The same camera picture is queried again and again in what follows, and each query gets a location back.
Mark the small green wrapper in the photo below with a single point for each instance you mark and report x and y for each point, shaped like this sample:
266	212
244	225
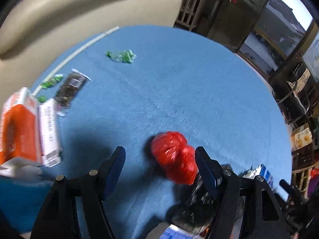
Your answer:
41	98

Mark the metal frame chair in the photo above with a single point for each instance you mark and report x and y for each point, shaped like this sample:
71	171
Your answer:
296	97

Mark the wooden crib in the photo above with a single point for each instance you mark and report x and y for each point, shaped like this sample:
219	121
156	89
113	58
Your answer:
187	12

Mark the orange carton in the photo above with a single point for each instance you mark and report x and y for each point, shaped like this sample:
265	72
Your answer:
17	134

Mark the dark snack wrapper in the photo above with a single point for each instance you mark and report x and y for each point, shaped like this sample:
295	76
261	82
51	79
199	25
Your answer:
68	87

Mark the blue printed packet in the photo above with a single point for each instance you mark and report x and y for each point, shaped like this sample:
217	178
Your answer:
174	234

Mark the blue white packet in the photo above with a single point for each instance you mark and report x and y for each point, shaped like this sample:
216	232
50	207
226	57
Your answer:
265	174

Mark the crumpled green wrapper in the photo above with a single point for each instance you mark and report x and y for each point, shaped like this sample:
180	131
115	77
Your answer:
51	82
123	56

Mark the white paper stack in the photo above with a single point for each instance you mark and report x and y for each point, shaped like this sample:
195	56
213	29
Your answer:
17	166

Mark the white box with pink print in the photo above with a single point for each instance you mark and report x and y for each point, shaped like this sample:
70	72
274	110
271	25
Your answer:
48	134

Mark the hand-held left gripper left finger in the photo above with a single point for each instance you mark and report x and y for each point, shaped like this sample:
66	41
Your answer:
116	169

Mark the brown glass door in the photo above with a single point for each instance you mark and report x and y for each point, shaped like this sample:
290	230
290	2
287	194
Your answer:
231	22

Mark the black shiny snack bag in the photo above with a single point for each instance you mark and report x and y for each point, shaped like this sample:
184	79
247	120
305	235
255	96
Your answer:
192	211

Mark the beige leather sofa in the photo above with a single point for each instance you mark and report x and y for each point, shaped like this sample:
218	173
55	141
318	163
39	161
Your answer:
74	17

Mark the cardboard box with orange print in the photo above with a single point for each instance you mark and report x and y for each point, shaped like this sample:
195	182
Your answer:
301	138

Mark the long white stick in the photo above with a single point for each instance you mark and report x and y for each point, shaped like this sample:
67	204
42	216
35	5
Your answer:
74	54

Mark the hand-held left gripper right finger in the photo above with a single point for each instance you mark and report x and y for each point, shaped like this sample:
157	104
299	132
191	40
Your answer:
204	169

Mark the red plastic bag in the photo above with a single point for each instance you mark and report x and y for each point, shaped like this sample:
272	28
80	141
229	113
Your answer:
172	151

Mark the blue tablecloth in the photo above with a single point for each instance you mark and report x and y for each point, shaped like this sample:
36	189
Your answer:
174	92

